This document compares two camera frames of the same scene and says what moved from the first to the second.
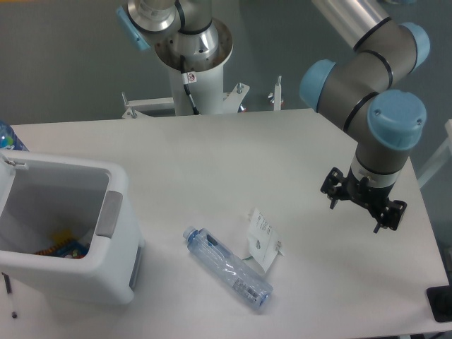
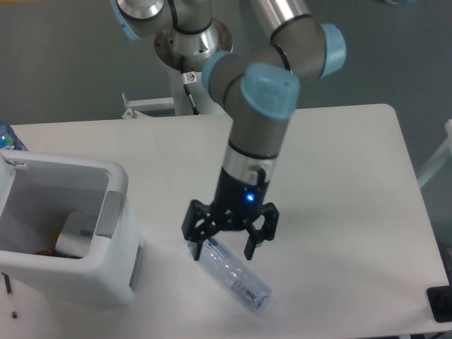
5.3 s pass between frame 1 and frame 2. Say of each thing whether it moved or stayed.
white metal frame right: stayed
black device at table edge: stayed
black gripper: moved
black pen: stayed
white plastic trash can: stayed
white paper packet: moved
